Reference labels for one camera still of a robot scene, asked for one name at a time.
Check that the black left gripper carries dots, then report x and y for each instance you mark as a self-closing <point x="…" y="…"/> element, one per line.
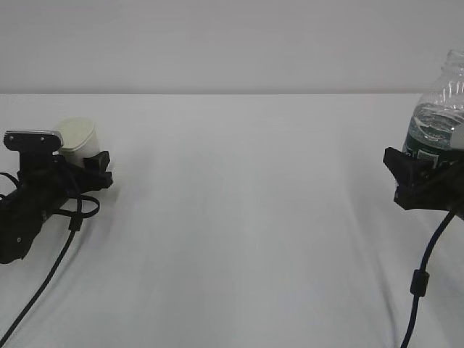
<point x="59" y="188"/>

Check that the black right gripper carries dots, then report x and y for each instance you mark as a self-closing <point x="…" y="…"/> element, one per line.
<point x="420" y="187"/>

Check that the white paper cup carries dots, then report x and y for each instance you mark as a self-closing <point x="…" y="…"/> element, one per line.
<point x="79" y="139"/>

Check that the clear water bottle green label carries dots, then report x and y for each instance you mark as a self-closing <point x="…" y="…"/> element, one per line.
<point x="437" y="112"/>

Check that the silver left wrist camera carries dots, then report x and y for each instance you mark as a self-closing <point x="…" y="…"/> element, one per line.
<point x="35" y="141"/>

